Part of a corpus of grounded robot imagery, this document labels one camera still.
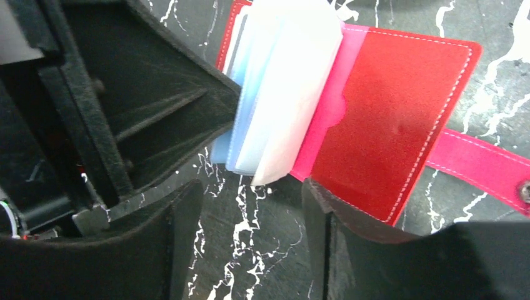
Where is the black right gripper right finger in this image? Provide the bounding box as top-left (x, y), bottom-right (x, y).
top-left (301, 179), bottom-right (529, 299)

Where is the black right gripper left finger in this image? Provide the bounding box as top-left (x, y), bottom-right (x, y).
top-left (1, 180), bottom-right (203, 299)

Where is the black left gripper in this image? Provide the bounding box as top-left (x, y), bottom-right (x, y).
top-left (1, 1), bottom-right (133, 238)

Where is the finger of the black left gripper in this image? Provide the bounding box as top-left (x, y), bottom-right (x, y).
top-left (62, 1), bottom-right (240, 198)

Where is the red leather card holder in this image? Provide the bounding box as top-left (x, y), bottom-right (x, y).
top-left (211, 1), bottom-right (529, 225)

